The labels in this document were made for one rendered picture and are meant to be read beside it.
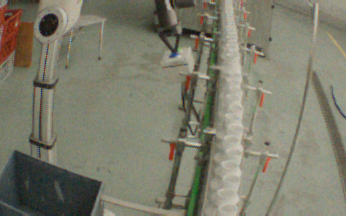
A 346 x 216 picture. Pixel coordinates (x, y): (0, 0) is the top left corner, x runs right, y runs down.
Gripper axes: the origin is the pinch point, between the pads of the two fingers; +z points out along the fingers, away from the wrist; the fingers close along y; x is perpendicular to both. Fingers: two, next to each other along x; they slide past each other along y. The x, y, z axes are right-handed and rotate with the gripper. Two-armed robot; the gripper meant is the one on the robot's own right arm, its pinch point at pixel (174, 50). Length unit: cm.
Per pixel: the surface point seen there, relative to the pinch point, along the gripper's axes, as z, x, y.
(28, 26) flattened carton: 9, 170, 250
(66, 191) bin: 17, 28, -55
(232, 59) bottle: -0.4, -18.0, -17.6
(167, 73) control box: 5.7, 2.6, -4.2
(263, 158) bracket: 15, -24, -51
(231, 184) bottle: 3, -18, -81
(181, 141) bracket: 6, -5, -51
